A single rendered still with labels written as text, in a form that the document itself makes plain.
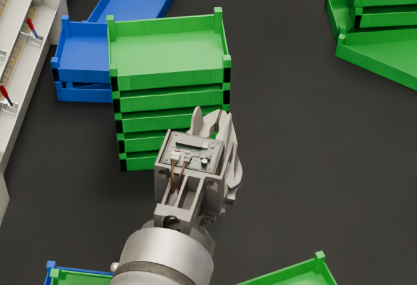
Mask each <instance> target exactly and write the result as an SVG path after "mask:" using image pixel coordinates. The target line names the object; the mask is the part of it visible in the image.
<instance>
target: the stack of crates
mask: <svg viewBox="0 0 417 285"><path fill-rule="evenodd" d="M106 21H107V37H108V49H109V74H110V85H111V91H112V101H113V107H114V117H115V128H116V134H117V144H118V149H119V160H120V170H121V172H124V171H139V170H153V169H154V168H155V162H156V159H157V157H158V154H159V151H160V149H161V146H162V144H163V141H164V138H165V136H166V134H167V131H168V129H171V132H173V131H176V132H182V133H187V132H188V131H189V130H190V127H191V120H192V115H193V113H194V110H195V108H196V107H197V106H199V107H200V108H201V111H202V117H205V116H206V115H207V114H209V113H211V112H213V111H215V110H217V109H219V110H222V111H225V112H226V113H227V114H229V112H230V82H231V57H230V55H229V54H228V48H227V44H226V37H225V31H224V26H223V20H222V7H214V14H209V15H200V16H184V17H167V18H158V19H142V20H125V21H116V22H115V21H114V15H106Z"/></svg>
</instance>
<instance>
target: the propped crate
mask: <svg viewBox="0 0 417 285"><path fill-rule="evenodd" d="M50 277H51V278H52V280H51V284H50V285H109V284H110V281H111V279H112V276H108V275H103V274H92V273H82V272H75V271H65V270H60V269H55V268H51V270H50Z"/></svg>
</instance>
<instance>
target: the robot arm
mask: <svg viewBox="0 0 417 285"><path fill-rule="evenodd" d="M216 131H217V133H218V134H217V135H216V139H211V138H210V136H211V135H212V134H213V133H214V132H216ZM165 147H166V148H165ZM164 149H165V150H164ZM163 152H164V153H163ZM162 155H163V156H162ZM161 156H162V157H161ZM242 175H243V170H242V167H241V163H240V160H239V158H238V144H237V140H236V135H235V130H234V126H233V123H232V114H231V113H229V114H227V113H226V112H225V111H222V110H219V109H217V110H215V111H213V112H211V113H209V114H207V115H206V116H205V117H202V111H201V108H200V107H199V106H197V107H196V108H195V110H194V113H193V115H192V120H191V127H190V130H189V131H188V132H187V133H182V132H176V131H173V132H171V129H168V131H167V134H166V136H165V138H164V141H163V144H162V146H161V149H160V151H159V154H158V157H157V159H156V162H155V203H157V206H156V209H155V212H154V214H153V215H154V219H153V220H150V221H148V222H146V223H145V224H144V225H143V226H142V228H141V230H137V231H136V232H134V233H133V234H131V235H130V236H129V238H128V240H127V241H126V244H125V246H124V248H123V251H122V254H121V256H120V261H119V263H112V265H111V267H110V270H111V272H113V273H114V274H113V276H112V279H111V281H110V284H109V285H209V282H210V278H211V275H212V272H213V260H212V258H213V251H214V248H215V241H214V240H213V238H212V237H211V236H210V235H209V234H208V232H207V231H206V229H204V228H203V225H204V224H209V225H215V221H217V220H220V219H224V218H225V209H226V205H227V204H231V205H235V197H236V195H237V194H238V192H239V190H240V187H241V182H242Z"/></svg>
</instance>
